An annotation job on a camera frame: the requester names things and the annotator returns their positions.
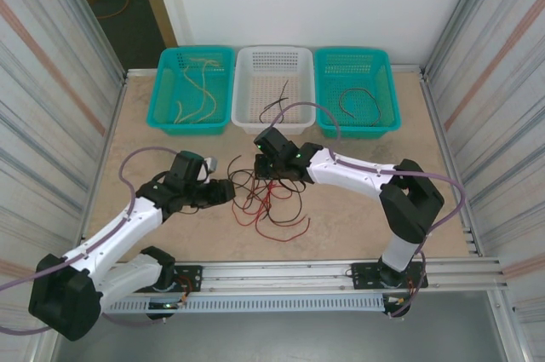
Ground red cable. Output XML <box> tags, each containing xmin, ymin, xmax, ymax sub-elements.
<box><xmin>254</xmin><ymin>185</ymin><xmax>311</xmax><ymax>242</ymax></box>
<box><xmin>231</xmin><ymin>185</ymin><xmax>276</xmax><ymax>227</ymax></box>
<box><xmin>338</xmin><ymin>88</ymin><xmax>382</xmax><ymax>128</ymax></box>

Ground white plastic basket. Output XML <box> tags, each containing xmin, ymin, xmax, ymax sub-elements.
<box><xmin>231</xmin><ymin>45</ymin><xmax>317</xmax><ymax>136</ymax></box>

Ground teal plastic basket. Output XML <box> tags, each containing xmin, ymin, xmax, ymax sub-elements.
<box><xmin>313</xmin><ymin>46</ymin><xmax>402</xmax><ymax>141</ymax></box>
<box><xmin>146</xmin><ymin>45</ymin><xmax>237</xmax><ymax>136</ymax></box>

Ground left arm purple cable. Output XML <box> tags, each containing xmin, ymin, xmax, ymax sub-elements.
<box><xmin>0</xmin><ymin>146</ymin><xmax>180</xmax><ymax>336</ymax></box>

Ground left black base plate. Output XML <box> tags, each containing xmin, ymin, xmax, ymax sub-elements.
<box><xmin>126</xmin><ymin>265</ymin><xmax>204</xmax><ymax>294</ymax></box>

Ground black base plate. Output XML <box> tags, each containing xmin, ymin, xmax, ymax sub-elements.
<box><xmin>351</xmin><ymin>262</ymin><xmax>429</xmax><ymax>290</ymax></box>
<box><xmin>126</xmin><ymin>265</ymin><xmax>204</xmax><ymax>294</ymax></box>

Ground aluminium extrusion rail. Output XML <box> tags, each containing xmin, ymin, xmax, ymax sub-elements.
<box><xmin>101</xmin><ymin>256</ymin><xmax>510</xmax><ymax>295</ymax></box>

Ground grey slotted cable duct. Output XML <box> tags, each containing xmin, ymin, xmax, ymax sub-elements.
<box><xmin>101</xmin><ymin>296</ymin><xmax>387</xmax><ymax>315</ymax></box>

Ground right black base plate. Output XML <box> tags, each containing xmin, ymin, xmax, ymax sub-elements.
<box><xmin>351</xmin><ymin>262</ymin><xmax>429</xmax><ymax>290</ymax></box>

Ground wooden door frame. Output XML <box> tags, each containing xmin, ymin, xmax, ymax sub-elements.
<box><xmin>131</xmin><ymin>0</ymin><xmax>179</xmax><ymax>49</ymax></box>

